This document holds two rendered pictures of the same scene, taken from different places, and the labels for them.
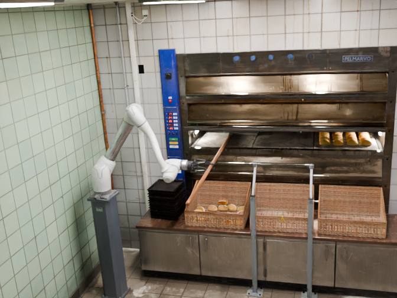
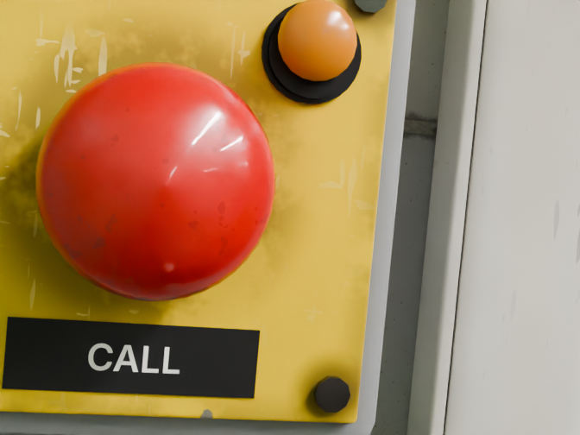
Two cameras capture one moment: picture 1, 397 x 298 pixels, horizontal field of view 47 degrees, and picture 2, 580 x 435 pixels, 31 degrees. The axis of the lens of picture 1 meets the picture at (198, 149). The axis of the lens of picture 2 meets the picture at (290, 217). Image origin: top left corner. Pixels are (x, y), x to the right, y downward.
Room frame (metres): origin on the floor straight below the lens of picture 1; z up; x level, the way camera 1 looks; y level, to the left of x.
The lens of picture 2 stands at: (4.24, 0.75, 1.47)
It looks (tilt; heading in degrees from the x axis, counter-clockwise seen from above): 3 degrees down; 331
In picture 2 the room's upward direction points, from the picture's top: 5 degrees clockwise
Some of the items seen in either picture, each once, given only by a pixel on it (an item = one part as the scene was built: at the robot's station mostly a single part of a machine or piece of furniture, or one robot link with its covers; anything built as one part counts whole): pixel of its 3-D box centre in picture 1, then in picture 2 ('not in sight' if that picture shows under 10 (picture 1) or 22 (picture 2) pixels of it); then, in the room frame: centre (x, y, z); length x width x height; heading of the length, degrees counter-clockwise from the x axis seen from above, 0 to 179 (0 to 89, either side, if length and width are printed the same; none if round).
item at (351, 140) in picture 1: (344, 134); not in sight; (4.37, -1.46, 1.21); 0.61 x 0.48 x 0.06; 165
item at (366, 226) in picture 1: (350, 210); not in sight; (3.68, -1.31, 0.72); 0.56 x 0.49 x 0.28; 74
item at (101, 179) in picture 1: (100, 176); not in sight; (3.71, 0.85, 1.17); 0.18 x 0.16 x 0.22; 7
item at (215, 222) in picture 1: (218, 203); not in sight; (4.00, -0.16, 0.72); 0.56 x 0.49 x 0.28; 74
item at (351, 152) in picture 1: (282, 151); not in sight; (4.13, -0.79, 1.16); 1.80 x 0.06 x 0.04; 75
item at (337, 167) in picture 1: (281, 165); not in sight; (4.10, -0.78, 1.02); 1.79 x 0.11 x 0.19; 75
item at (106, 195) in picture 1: (101, 193); not in sight; (3.68, 0.86, 1.03); 0.22 x 0.18 x 0.06; 161
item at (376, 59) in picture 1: (281, 61); not in sight; (4.13, -0.79, 1.99); 1.80 x 0.08 x 0.21; 75
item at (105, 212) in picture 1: (110, 246); not in sight; (3.70, 0.85, 0.50); 0.21 x 0.21 x 1.00; 71
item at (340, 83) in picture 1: (281, 84); not in sight; (4.10, -0.78, 1.80); 1.79 x 0.11 x 0.19; 75
